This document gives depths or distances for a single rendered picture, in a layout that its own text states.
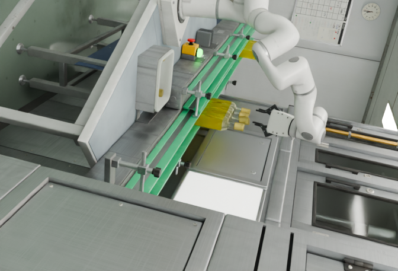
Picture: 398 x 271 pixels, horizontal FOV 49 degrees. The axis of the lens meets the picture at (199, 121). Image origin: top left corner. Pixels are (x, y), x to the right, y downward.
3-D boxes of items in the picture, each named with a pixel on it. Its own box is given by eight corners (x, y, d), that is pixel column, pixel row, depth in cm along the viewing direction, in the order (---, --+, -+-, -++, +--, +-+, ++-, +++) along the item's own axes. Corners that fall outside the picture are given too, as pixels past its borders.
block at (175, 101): (164, 107, 191) (179, 111, 190) (166, 87, 187) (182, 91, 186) (167, 104, 195) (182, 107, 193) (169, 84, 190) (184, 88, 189)
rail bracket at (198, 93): (179, 114, 191) (206, 120, 189) (183, 78, 184) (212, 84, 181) (181, 111, 194) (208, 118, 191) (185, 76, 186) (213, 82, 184)
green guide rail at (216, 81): (182, 108, 195) (199, 112, 193) (182, 106, 194) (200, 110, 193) (246, 25, 348) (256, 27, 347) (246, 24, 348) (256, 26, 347)
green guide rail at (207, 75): (184, 93, 191) (202, 96, 190) (184, 91, 191) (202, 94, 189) (247, 16, 345) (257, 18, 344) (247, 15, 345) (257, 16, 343)
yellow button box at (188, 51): (180, 57, 225) (193, 60, 223) (181, 44, 221) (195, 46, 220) (183, 54, 231) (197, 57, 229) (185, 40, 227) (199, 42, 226)
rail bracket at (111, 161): (86, 189, 136) (154, 207, 132) (86, 142, 128) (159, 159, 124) (93, 181, 140) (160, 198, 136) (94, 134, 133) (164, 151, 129)
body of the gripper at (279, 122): (294, 139, 186) (269, 131, 191) (300, 116, 184) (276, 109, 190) (288, 139, 179) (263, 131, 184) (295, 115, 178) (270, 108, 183)
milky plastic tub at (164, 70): (135, 110, 174) (156, 114, 172) (138, 55, 164) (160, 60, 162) (151, 94, 189) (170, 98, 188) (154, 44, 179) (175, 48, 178)
